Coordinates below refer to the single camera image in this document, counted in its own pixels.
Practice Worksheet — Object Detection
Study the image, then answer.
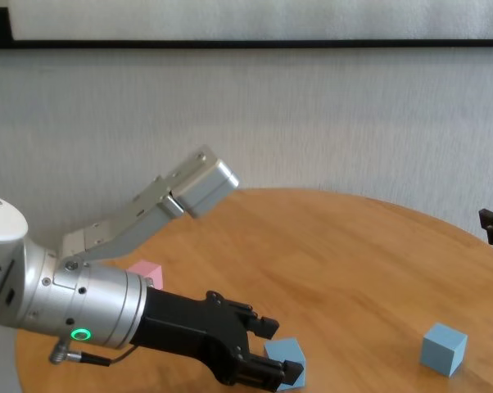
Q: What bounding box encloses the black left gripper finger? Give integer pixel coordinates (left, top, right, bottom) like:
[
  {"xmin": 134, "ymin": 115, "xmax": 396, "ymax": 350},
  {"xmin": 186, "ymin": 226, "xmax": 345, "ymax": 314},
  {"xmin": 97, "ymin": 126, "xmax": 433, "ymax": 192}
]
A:
[
  {"xmin": 242, "ymin": 309, "xmax": 280, "ymax": 341},
  {"xmin": 237, "ymin": 355, "xmax": 305, "ymax": 393}
]

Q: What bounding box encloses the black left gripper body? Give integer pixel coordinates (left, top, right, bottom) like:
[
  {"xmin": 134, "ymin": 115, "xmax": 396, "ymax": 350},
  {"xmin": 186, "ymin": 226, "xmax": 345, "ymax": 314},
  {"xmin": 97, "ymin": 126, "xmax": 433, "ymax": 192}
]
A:
[{"xmin": 129, "ymin": 287, "xmax": 259, "ymax": 386}]

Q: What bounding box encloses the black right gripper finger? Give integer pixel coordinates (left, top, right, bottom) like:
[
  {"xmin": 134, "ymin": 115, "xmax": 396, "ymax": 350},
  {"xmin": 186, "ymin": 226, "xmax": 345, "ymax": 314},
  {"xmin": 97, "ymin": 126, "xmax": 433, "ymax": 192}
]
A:
[{"xmin": 477, "ymin": 208, "xmax": 493, "ymax": 247}]

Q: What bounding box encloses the blue cube block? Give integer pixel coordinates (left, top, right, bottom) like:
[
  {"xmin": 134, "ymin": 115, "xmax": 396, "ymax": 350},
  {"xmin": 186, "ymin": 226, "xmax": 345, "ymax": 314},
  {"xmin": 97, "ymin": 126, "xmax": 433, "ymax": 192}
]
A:
[
  {"xmin": 263, "ymin": 337, "xmax": 307, "ymax": 391},
  {"xmin": 418, "ymin": 322, "xmax": 469, "ymax": 378}
]

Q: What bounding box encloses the pink cube block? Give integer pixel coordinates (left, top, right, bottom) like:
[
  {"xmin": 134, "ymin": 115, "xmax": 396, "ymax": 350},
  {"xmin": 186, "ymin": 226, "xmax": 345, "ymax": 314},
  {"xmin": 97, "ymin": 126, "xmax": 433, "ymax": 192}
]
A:
[{"xmin": 127, "ymin": 259, "xmax": 165, "ymax": 291}]

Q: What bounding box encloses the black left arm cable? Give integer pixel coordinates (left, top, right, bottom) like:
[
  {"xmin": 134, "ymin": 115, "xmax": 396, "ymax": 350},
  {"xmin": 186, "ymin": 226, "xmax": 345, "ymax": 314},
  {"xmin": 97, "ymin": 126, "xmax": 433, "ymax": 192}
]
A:
[{"xmin": 48, "ymin": 342, "xmax": 139, "ymax": 368}]

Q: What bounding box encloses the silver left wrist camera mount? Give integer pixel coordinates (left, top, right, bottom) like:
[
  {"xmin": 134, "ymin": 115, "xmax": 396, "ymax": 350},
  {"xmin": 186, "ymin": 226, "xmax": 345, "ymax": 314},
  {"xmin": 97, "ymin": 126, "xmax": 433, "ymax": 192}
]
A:
[{"xmin": 61, "ymin": 143, "xmax": 242, "ymax": 264}]

